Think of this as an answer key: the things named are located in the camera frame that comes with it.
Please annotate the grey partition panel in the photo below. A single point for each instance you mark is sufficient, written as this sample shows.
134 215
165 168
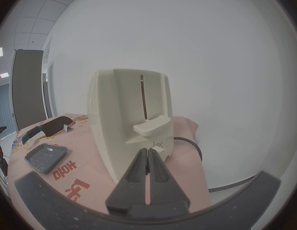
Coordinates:
27 87

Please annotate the dark grey tray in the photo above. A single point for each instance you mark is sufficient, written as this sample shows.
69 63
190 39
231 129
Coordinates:
45 157

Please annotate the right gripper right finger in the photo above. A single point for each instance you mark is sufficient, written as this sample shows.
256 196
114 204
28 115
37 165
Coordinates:
166 186

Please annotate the white knife rest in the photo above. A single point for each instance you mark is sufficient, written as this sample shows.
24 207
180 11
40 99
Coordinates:
68 128

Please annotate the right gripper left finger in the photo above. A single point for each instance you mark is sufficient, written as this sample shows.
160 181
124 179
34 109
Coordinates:
129 186

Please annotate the cream toaster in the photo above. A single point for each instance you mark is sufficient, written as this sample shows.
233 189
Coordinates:
115 118

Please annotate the blue curtain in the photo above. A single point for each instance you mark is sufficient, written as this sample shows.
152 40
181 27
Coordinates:
3 109

